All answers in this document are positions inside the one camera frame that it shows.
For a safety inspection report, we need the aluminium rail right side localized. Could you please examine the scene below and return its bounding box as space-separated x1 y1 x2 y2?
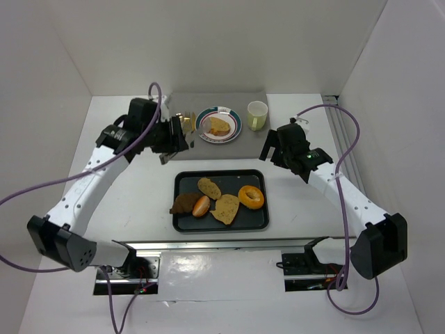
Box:
321 95 365 193

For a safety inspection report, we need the glazed orange bun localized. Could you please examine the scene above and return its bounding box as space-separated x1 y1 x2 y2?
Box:
192 196 211 218

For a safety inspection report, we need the black serving tray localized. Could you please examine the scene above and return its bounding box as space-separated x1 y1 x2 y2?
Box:
172 169 269 233

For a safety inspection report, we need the small seeded bread slice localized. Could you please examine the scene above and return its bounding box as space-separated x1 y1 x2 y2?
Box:
197 177 222 200

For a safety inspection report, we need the aluminium rail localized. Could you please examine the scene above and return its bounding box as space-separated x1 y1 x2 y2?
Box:
321 95 365 193
124 237 345 253

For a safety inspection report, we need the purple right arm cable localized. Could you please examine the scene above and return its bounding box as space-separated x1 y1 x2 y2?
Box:
295 104 380 316

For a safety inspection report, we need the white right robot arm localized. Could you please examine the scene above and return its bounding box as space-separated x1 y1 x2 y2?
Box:
259 123 408 280

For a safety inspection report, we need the gold fork green handle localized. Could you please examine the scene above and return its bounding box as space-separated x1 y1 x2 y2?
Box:
182 111 192 133

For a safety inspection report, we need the dark chocolate croissant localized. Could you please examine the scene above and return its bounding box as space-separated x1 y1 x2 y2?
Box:
169 193 202 214

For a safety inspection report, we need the seeded flat bread slice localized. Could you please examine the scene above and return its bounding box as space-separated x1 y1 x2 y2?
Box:
210 194 240 225

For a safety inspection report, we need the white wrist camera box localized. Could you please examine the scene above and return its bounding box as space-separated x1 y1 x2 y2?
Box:
290 116 310 135

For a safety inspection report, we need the gold knife green handle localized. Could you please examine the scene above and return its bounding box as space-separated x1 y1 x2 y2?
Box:
191 112 196 132

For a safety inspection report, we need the aluminium rail front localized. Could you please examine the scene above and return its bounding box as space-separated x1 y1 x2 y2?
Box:
124 237 345 253

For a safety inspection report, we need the large toast slice with crust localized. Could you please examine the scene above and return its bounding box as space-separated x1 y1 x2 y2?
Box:
208 117 231 136

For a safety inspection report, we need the pale green mug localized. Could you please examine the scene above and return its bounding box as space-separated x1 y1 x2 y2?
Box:
248 101 268 132

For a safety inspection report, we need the white plate coloured rim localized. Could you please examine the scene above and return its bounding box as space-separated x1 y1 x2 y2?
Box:
196 106 242 144

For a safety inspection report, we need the orange bagel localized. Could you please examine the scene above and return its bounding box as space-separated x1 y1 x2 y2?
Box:
238 185 265 210

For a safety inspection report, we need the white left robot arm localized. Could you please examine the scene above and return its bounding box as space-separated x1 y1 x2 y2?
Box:
27 98 195 276

